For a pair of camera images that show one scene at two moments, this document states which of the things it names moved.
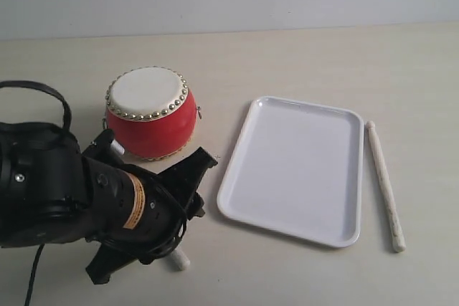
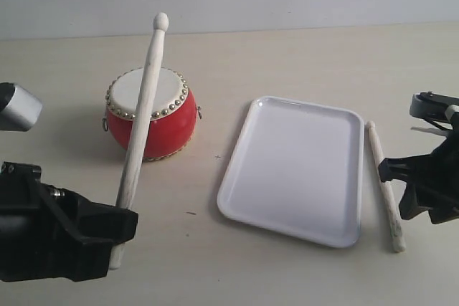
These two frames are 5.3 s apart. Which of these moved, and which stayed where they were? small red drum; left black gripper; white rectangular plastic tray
Moved: left black gripper
Stayed: white rectangular plastic tray; small red drum
